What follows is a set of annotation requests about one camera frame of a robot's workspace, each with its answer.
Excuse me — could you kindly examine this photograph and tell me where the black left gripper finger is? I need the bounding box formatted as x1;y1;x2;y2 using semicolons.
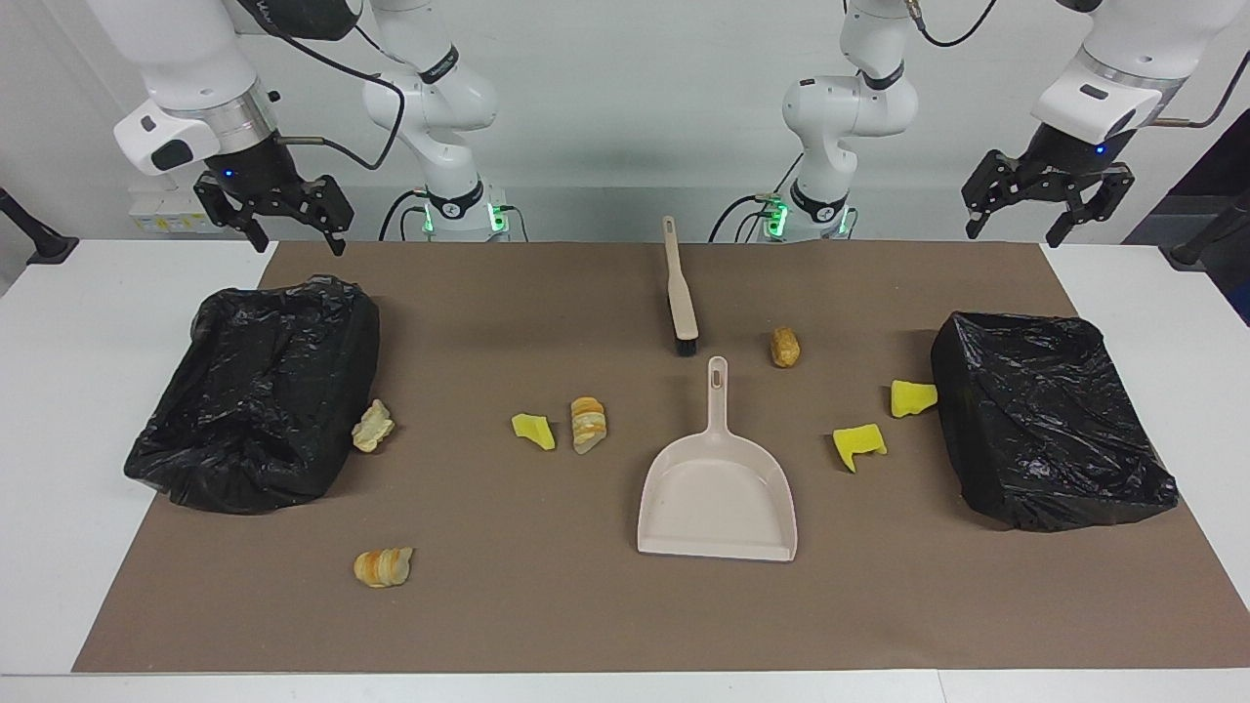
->
1044;164;1137;249
961;148;1026;240

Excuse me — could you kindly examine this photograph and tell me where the black base cable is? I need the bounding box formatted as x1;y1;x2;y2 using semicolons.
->
708;193;782;243
378;188;432;243

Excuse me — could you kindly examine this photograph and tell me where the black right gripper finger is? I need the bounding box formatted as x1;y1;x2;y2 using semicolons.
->
296;176;355;258
193;174;271;255

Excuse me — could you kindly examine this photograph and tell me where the white power strip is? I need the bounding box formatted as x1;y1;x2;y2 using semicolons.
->
129;188;214;235

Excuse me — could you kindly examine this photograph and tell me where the black camera stand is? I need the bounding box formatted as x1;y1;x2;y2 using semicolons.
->
0;186;79;267
1160;190;1250;269

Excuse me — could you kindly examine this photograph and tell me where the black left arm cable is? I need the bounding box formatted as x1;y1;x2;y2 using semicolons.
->
903;0;1250;130

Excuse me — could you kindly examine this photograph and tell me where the pale bread piece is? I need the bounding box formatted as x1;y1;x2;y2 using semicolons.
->
351;398;396;454

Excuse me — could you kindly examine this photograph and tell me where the brown table mat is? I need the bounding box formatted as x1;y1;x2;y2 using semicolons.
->
70;241;1250;675

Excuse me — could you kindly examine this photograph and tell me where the beige plastic dustpan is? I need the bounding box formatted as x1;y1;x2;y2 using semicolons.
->
637;355;799;563

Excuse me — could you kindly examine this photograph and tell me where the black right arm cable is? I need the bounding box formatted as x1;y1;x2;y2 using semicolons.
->
229;0;407;173

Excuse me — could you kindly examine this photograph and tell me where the striped croissant piece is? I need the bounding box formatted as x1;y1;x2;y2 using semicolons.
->
353;547;416;590
570;395;608;457

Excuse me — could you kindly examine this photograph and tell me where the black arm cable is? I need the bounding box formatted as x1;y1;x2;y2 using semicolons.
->
229;0;407;173
903;0;1250;130

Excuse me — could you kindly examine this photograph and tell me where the beige hand brush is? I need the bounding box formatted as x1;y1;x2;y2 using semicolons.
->
662;216;701;356

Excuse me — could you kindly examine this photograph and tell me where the black trash bag bin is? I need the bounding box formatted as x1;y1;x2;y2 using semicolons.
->
124;275;382;516
930;311;1180;533

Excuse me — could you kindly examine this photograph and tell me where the yellow sponge piece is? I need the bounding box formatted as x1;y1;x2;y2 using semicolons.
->
890;380;939;420
832;423;889;475
511;412;558;452

